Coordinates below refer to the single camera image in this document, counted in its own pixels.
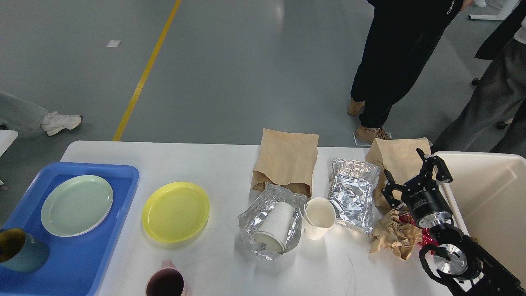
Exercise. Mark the pale green plate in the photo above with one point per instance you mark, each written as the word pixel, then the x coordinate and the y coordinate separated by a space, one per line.
pixel 77 206

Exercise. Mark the crumpled brown paper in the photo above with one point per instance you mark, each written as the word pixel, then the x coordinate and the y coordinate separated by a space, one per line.
pixel 399 237

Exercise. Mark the yellow plastic plate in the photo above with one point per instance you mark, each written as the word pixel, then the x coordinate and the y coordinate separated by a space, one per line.
pixel 175 212

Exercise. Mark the cream plastic bin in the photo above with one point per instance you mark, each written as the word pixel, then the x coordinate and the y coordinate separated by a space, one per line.
pixel 489 190

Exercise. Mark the person in black clothes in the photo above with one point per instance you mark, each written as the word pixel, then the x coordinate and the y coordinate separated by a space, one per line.
pixel 401 39

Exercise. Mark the white furniture base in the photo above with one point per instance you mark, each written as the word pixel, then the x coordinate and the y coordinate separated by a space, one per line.
pixel 502 7

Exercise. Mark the pink mug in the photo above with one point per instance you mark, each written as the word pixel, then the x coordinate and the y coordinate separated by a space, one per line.
pixel 167 281

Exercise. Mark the person in grey trousers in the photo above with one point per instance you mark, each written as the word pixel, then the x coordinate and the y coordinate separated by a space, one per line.
pixel 501 87

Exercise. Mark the red wrapper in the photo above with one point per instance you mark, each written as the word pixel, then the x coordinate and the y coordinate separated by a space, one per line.
pixel 406 217

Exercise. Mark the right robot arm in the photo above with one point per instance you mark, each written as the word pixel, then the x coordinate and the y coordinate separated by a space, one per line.
pixel 457 261

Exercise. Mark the brown paper bag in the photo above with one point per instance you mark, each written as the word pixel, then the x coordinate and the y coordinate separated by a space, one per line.
pixel 287 160
pixel 400 158

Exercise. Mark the brown paper bag middle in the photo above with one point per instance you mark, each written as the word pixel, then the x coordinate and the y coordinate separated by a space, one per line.
pixel 287 160

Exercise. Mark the blue plastic tray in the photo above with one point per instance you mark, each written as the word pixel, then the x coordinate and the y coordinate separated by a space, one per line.
pixel 76 265

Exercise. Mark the white side table corner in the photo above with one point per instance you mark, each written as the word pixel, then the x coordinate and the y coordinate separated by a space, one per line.
pixel 6 139

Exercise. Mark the person with white sneaker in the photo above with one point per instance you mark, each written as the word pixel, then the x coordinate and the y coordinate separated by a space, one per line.
pixel 20 112

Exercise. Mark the white paper cup lying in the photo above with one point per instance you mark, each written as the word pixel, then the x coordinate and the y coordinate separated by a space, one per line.
pixel 274 229

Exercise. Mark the brown paper bag right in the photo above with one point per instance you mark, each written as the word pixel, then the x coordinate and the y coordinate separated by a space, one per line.
pixel 400 158

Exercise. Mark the white paper cup upright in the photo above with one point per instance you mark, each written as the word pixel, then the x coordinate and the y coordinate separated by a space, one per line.
pixel 318 217

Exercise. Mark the teal green mug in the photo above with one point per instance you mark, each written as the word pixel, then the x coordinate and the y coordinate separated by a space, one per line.
pixel 21 251

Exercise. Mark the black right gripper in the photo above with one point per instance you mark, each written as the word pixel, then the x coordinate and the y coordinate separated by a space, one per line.
pixel 421 194

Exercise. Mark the silver foil bag right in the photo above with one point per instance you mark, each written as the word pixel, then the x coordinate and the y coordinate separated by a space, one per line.
pixel 351 193

